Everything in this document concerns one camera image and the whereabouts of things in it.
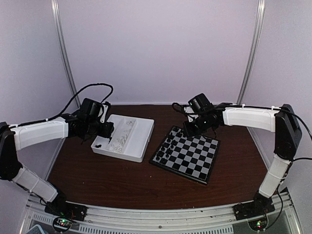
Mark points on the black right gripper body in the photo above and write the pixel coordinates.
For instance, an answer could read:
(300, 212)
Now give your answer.
(197, 129)

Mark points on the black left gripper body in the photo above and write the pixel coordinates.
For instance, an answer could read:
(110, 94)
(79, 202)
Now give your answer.
(105, 132)

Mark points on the white compartment tray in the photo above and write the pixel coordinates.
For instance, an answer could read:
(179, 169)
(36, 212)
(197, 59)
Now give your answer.
(138, 143)

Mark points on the black silver chessboard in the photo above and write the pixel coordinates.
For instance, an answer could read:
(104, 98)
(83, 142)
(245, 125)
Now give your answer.
(192, 158)

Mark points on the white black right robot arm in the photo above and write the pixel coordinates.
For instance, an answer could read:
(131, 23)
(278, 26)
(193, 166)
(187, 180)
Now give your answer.
(281, 121)

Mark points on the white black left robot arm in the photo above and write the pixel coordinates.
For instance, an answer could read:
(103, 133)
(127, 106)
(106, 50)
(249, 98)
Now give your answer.
(89, 120)

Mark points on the white chess piece pile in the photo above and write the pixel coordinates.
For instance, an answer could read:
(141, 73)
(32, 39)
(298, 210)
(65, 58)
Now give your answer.
(121, 136)

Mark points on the left round circuit board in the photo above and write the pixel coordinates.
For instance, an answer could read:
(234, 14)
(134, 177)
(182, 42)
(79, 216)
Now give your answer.
(61, 224)

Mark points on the round circuit board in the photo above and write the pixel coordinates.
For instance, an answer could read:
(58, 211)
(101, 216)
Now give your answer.
(61, 224)
(258, 224)

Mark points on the right round circuit board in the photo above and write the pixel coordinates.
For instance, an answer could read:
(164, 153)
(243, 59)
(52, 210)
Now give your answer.
(258, 224)

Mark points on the blue plastic basket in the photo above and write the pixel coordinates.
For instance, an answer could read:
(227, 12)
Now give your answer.
(37, 229)

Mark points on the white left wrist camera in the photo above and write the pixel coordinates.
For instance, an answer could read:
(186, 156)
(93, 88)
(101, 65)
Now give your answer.
(105, 108)

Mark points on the aluminium front rail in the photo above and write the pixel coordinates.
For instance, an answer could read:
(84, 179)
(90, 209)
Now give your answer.
(210, 220)

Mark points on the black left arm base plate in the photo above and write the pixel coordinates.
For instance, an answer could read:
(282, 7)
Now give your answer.
(73, 211)

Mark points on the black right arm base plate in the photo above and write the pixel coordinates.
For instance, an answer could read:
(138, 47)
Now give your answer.
(250, 210)

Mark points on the right aluminium frame post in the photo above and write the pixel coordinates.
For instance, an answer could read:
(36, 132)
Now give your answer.
(259, 19)

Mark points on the aluminium frame post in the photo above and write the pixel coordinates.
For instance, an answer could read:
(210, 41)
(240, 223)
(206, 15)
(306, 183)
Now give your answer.
(62, 46)
(259, 19)

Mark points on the left aluminium frame post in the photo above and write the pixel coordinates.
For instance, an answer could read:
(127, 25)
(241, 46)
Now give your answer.
(62, 46)

